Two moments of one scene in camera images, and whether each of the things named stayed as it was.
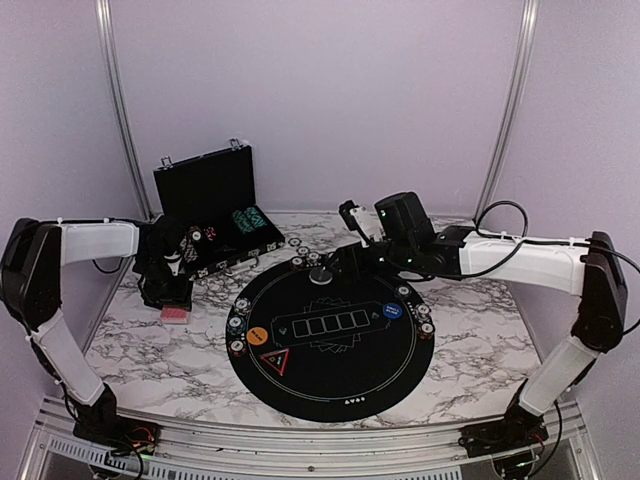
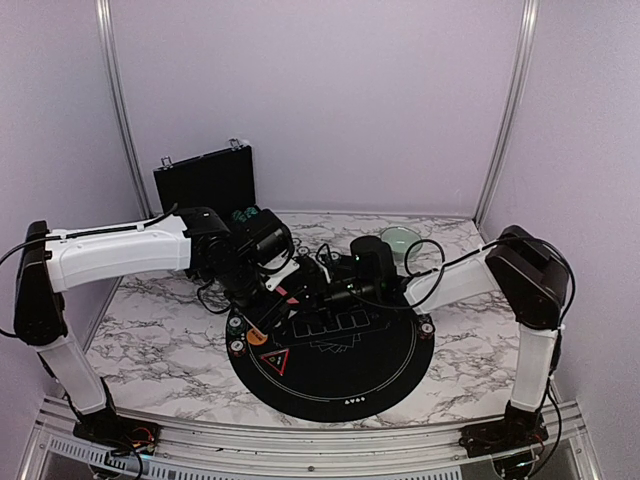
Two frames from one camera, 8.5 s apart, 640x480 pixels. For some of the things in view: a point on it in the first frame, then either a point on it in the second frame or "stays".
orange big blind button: x=257 y=335 stays
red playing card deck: x=174 y=314 to x=291 y=300
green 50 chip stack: x=236 y=325 stays
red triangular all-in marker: x=277 y=360 stays
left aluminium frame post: x=104 y=11 stays
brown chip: x=426 y=329 stays
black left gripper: x=179 y=296 to x=265 y=316
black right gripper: x=351 y=260 to x=318 y=290
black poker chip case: x=209 y=202 stays
